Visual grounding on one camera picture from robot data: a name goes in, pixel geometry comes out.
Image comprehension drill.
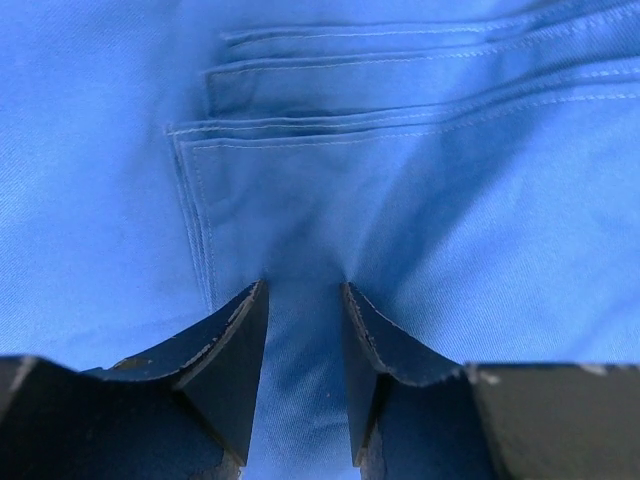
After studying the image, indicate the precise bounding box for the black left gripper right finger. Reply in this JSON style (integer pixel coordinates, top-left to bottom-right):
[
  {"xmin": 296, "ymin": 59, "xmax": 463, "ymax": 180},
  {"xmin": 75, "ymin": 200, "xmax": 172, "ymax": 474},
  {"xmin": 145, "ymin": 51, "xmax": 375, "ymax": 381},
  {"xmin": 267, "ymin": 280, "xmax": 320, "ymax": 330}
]
[{"xmin": 340, "ymin": 282, "xmax": 460, "ymax": 467}]

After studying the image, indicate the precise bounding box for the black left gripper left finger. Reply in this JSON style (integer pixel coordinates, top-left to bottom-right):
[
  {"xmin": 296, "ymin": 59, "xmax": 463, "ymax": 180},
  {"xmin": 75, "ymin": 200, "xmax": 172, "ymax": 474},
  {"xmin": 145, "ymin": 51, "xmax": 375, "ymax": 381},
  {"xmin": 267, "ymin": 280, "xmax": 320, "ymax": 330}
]
[{"xmin": 79, "ymin": 278, "xmax": 270, "ymax": 469}]

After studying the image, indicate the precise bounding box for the blue surgical drape cloth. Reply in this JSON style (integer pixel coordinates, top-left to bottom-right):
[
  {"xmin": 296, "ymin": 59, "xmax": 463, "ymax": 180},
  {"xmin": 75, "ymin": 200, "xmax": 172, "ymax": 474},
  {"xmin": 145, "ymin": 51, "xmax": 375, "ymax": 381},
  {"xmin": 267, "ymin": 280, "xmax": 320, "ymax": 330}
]
[{"xmin": 1, "ymin": 1, "xmax": 639, "ymax": 479}]

